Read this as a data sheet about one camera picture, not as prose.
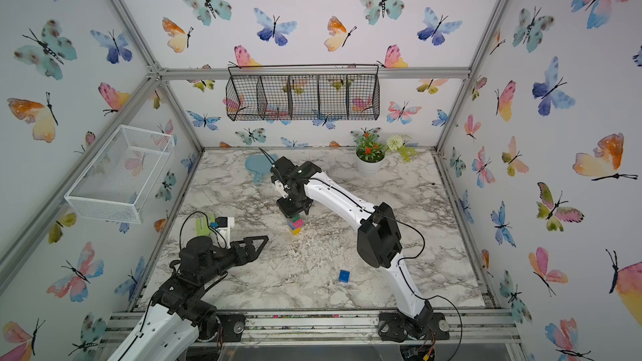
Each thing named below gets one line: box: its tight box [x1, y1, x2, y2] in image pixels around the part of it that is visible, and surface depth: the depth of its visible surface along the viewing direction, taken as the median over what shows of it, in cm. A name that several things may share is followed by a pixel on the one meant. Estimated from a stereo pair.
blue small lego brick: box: [338, 269, 351, 284], surface depth 84 cm
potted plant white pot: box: [355, 132, 418, 177], surface depth 102 cm
